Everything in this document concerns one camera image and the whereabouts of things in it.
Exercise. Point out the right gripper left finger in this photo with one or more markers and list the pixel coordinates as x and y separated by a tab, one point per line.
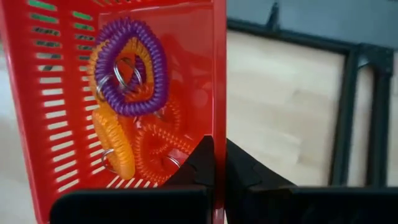
124	208

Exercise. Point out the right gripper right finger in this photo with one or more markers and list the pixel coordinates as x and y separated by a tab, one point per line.
311	207

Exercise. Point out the red plastic basket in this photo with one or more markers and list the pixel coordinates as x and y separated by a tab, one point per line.
192	46

